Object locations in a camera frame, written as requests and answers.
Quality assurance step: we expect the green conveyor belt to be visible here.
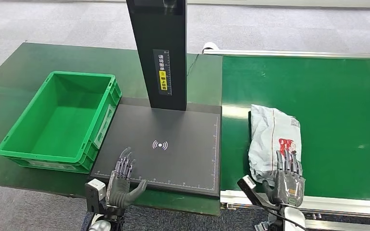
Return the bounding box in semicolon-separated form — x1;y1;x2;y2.
221;55;370;202

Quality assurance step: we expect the white conveyor roller end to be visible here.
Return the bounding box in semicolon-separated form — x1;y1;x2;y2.
202;42;220;55

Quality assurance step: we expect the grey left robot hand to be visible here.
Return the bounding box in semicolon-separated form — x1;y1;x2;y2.
106;147;148;208

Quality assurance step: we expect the green plastic crate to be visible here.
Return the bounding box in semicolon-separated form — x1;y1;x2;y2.
0;70;122;174

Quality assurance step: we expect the aluminium conveyor frame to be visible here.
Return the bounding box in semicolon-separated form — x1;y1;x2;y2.
202;48;370;231

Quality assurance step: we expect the grey package with red print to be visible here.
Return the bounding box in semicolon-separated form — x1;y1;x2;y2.
248;104;302;188

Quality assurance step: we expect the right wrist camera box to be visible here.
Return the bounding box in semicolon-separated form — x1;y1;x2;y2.
237;175;273;209

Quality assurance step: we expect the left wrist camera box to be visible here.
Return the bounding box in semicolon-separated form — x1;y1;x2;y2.
84;179;107;214

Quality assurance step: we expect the black and yellow label strip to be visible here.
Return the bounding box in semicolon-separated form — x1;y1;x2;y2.
153;49;173;96

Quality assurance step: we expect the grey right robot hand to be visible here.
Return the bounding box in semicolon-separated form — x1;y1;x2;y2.
261;150;306;208

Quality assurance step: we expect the black inbound scanner machine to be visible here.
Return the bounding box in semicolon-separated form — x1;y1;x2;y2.
88;0;222;198

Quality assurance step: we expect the clear crate label holder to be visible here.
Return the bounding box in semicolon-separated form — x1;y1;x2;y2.
93;104;117;150

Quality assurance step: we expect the thin black cable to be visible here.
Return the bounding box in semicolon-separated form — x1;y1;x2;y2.
186;53;200;77

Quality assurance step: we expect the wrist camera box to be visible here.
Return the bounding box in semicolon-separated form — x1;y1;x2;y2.
237;175;273;209
84;179;107;214

